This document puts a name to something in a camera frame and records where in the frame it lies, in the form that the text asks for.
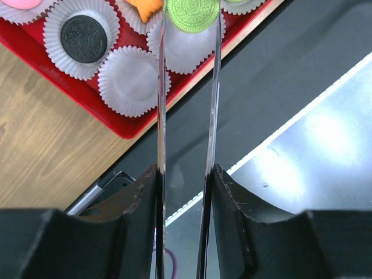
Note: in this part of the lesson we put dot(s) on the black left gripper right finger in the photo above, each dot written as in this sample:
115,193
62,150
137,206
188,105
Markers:
256,239

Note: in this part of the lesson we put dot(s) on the red cookie box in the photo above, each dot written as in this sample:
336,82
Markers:
25,41

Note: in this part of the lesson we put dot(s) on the orange round embossed cookie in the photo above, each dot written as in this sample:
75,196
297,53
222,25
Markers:
146,8

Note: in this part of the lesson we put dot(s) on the pink sandwich cookie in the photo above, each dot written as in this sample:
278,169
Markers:
22,4

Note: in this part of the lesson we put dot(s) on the black sandwich cookie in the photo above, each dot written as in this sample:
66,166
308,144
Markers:
83,39

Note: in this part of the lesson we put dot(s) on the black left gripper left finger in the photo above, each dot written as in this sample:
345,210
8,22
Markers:
113,239

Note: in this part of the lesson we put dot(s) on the metal tongs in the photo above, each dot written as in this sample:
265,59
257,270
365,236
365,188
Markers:
161,160

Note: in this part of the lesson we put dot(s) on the white paper cup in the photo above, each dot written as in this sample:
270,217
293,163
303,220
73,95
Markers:
241,8
128,81
132,17
184,52
102,11
26,16

